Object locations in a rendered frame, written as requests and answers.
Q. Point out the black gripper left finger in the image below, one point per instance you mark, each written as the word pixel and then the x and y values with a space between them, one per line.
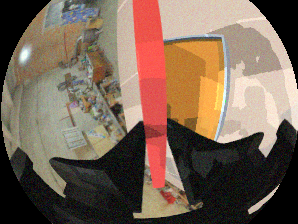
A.
pixel 120 171

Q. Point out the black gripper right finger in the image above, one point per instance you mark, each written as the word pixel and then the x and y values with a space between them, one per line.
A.
pixel 201 161

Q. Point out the grey open box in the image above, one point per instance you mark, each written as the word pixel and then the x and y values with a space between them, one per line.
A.
pixel 197 80

